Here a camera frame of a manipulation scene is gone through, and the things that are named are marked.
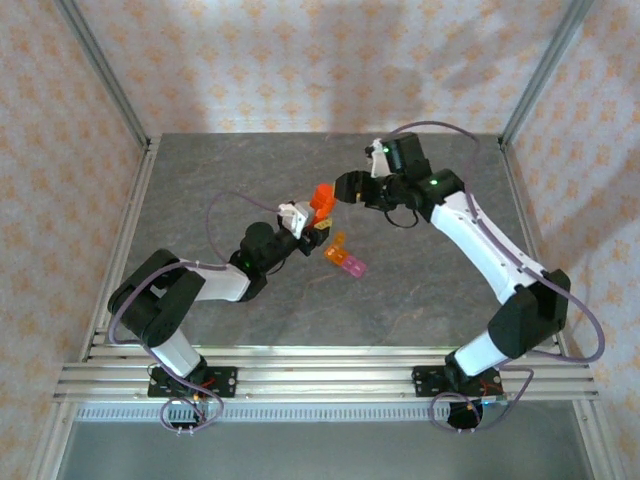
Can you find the orange plastic block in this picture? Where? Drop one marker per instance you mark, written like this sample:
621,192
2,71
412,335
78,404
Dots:
322,200

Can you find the orange and pink pill organizer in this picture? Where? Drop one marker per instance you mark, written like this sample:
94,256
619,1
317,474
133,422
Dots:
350,262

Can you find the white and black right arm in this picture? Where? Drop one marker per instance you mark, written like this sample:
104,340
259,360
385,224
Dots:
480,245

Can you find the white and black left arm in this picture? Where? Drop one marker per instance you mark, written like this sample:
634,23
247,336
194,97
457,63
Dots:
215,282

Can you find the orange patterned fabric backdrop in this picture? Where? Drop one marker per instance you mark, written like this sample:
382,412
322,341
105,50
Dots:
320,50

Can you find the small green circuit board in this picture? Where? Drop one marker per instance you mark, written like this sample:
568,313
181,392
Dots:
495,401

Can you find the aluminium side rail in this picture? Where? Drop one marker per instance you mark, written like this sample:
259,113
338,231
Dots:
125,240
514,175

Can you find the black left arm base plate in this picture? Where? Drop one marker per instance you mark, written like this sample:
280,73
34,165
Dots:
225,382

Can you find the aluminium mounting rail beam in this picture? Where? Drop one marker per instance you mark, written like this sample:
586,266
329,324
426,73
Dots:
325,380

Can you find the aluminium frame post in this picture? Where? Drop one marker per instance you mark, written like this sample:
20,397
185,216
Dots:
106,75
542,75

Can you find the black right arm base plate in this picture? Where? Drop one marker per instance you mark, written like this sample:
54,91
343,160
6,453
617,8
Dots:
425,382

